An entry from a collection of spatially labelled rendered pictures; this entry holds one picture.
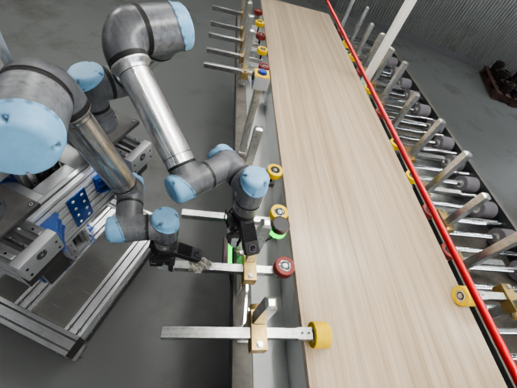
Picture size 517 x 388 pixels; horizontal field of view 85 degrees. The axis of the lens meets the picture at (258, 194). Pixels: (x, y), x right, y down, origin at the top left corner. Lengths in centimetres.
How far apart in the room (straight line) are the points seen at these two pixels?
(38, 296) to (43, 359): 34
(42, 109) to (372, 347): 113
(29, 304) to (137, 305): 52
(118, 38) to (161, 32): 11
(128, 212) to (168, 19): 51
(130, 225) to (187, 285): 120
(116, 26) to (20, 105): 32
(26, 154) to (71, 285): 134
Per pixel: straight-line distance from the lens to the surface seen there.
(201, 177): 72
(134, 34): 80
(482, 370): 146
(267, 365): 132
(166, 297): 198
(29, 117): 56
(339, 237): 131
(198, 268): 110
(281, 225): 93
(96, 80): 116
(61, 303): 185
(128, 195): 91
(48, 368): 200
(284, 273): 111
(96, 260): 190
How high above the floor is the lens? 188
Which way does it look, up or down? 50 degrees down
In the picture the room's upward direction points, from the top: 21 degrees clockwise
